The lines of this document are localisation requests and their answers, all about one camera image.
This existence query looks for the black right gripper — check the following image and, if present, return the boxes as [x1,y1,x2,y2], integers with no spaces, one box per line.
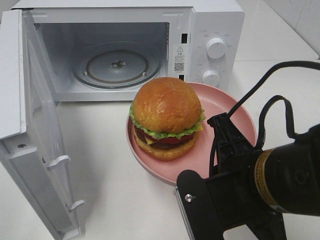
[207,113,283,240]

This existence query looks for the pink round plate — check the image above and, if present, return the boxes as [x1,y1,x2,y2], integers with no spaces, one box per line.
[126,82,257,186]

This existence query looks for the burger with lettuce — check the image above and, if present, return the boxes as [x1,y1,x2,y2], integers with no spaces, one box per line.
[129,77,205,161]

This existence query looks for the white microwave door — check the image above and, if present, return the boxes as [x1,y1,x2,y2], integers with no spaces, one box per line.
[0,9,84,240]

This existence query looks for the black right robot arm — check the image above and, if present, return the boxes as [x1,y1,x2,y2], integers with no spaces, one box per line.
[206,113,320,240]

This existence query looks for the lower white timer knob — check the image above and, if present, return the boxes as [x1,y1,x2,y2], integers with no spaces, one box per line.
[201,70,220,87]

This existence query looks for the upper white power knob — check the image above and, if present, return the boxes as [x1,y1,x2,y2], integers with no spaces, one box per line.
[205,36,227,59]

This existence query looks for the glass microwave turntable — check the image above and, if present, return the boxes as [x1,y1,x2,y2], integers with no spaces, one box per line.
[72,41,162,89]

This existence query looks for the white microwave oven body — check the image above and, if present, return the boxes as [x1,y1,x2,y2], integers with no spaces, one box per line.
[10,0,245,102]

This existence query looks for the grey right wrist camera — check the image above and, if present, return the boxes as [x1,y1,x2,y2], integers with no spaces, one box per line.
[175,170,224,240]

